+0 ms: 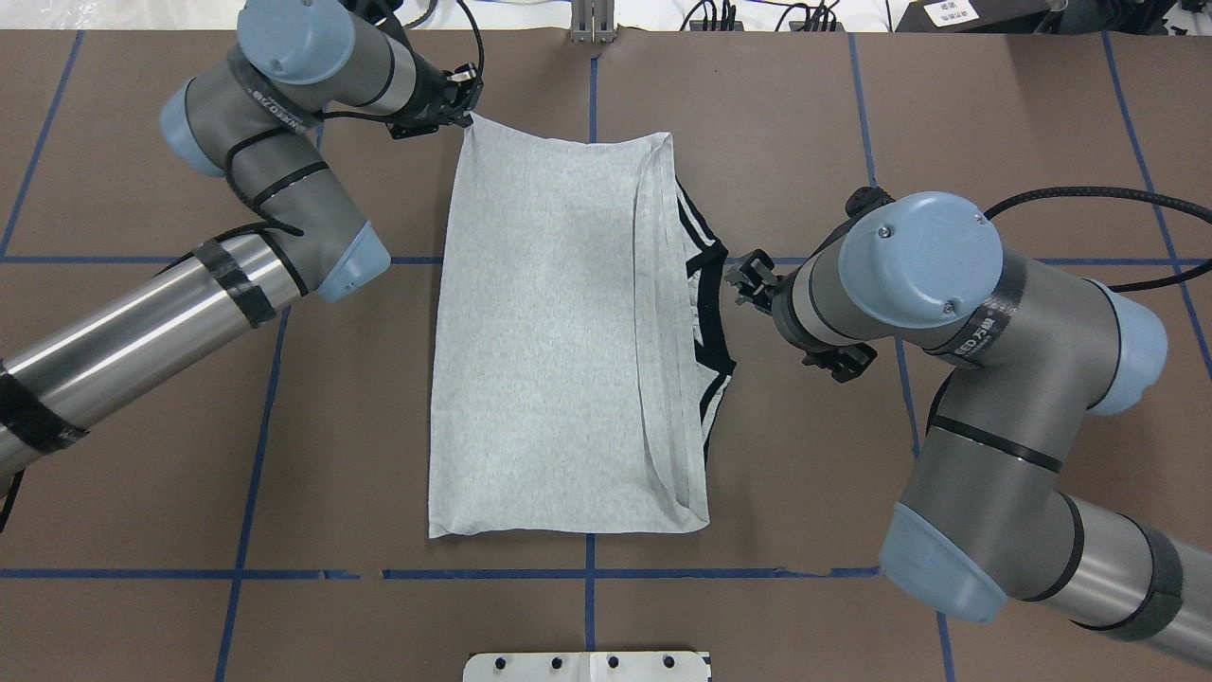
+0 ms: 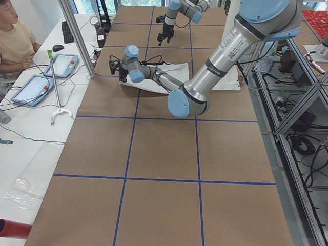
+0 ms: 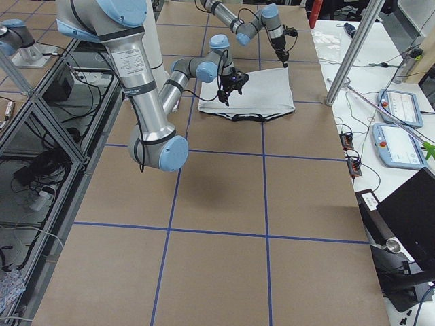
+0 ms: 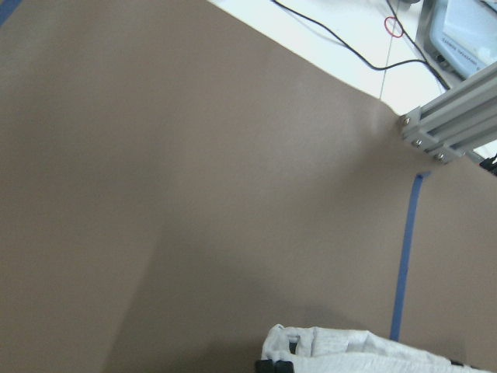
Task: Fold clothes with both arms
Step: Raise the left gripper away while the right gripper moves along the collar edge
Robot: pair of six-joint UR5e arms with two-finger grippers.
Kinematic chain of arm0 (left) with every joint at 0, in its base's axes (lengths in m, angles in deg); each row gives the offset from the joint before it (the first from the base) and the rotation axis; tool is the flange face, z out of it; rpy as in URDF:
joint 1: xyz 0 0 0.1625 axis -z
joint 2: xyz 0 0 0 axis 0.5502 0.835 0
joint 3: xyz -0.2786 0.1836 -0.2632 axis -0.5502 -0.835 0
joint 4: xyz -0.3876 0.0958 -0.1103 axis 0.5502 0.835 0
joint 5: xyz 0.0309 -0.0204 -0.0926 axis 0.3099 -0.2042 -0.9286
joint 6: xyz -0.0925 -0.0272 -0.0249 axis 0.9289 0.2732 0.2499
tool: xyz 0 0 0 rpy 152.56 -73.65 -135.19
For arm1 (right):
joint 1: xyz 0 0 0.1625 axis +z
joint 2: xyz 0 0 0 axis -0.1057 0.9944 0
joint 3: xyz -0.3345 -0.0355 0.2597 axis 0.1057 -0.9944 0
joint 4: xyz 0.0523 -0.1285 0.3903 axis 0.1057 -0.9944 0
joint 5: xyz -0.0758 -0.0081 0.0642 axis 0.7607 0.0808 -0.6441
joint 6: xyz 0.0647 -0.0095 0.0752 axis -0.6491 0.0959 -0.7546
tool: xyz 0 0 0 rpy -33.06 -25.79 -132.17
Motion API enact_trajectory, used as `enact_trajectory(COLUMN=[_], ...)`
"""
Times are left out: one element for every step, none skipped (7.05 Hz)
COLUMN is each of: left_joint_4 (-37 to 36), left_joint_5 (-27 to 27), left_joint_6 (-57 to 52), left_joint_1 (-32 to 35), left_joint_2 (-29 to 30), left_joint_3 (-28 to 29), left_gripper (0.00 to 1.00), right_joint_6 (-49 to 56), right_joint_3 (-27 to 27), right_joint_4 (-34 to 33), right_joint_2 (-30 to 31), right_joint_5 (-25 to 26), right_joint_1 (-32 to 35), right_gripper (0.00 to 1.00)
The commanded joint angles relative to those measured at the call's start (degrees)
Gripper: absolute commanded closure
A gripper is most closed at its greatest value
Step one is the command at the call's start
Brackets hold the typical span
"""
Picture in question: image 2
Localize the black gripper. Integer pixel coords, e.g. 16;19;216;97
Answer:
119;68;128;83
157;23;174;46

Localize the grey cartoon print t-shirt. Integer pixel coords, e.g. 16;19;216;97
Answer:
118;63;189;94

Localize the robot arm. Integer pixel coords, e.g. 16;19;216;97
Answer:
155;0;210;46
118;1;302;118

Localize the far blue teach pendant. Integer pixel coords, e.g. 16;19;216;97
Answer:
53;54;79;78

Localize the blue teach pendant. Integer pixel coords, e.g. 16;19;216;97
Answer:
53;54;79;78
11;75;54;107

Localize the black keyboard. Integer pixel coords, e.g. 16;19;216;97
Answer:
61;21;74;44

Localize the black computer mouse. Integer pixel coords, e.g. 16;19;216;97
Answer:
52;45;65;52

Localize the metal reacher grabber tool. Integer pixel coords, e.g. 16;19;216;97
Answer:
47;49;73;126

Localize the near blue teach pendant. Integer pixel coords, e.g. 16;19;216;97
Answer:
11;75;54;107

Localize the person in beige shirt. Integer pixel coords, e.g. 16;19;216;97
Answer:
1;1;40;79

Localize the clear plastic bag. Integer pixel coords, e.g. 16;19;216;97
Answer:
3;178;44;210

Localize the red object at edge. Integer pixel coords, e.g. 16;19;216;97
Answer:
1;219;32;239

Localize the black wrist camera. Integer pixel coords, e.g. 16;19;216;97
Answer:
155;15;165;23
109;55;121;75

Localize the aluminium frame post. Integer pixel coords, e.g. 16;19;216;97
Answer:
58;0;96;78

